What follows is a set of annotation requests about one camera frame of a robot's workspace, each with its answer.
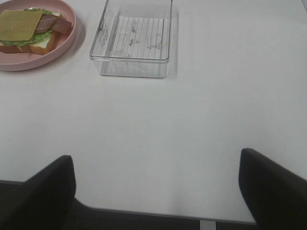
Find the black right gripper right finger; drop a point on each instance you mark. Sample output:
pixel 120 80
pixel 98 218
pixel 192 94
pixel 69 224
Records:
pixel 275 196

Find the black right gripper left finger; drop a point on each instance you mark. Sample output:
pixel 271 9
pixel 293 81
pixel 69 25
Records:
pixel 43 201

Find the white bread slice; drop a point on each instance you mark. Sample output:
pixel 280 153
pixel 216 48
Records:
pixel 40 44

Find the green lettuce leaf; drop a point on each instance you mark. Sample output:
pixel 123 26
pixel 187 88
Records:
pixel 18 28

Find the wavy bacon strip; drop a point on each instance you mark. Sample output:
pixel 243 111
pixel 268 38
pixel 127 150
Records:
pixel 60 25

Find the yellow cheese slice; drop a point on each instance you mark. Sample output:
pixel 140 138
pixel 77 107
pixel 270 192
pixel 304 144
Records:
pixel 18 25

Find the curled bacon strip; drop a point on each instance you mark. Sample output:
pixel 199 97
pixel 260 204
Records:
pixel 46 23

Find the pink round plate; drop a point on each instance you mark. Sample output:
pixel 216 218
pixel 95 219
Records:
pixel 25 61

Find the clear right plastic tray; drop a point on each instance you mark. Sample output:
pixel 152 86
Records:
pixel 133 38

